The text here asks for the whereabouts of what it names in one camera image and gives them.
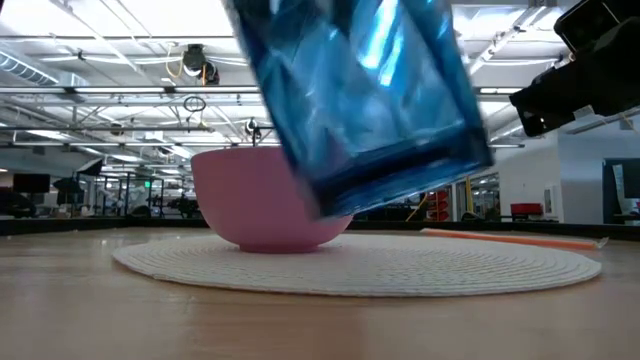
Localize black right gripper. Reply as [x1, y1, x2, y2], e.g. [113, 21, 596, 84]
[509, 0, 640, 138]

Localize black looped cable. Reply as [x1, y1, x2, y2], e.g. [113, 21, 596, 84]
[182, 95, 208, 114]

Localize yellow hanging cable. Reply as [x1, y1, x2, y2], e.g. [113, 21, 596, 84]
[464, 175, 476, 216]

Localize white woven round placemat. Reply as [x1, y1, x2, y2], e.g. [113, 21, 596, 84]
[111, 232, 603, 299]

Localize black ceiling cable reel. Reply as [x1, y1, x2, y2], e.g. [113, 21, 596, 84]
[181, 43, 221, 86]

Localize red box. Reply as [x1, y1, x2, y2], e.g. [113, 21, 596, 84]
[509, 202, 544, 218]

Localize dark wall screen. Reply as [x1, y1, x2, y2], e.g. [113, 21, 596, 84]
[602, 158, 640, 225]

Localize orange straw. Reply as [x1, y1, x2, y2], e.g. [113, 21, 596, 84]
[420, 228, 609, 252]

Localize red storage bins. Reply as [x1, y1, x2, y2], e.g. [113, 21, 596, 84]
[424, 189, 451, 223]

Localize black table edge rail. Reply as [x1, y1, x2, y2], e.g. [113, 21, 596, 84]
[0, 217, 640, 242]

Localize black monitor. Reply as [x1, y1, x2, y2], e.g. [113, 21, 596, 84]
[13, 173, 51, 195]

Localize blue faceted plastic cup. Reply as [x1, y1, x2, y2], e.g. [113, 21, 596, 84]
[222, 0, 496, 220]

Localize pink plastic bowl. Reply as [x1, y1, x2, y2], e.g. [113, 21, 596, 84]
[190, 145, 354, 254]

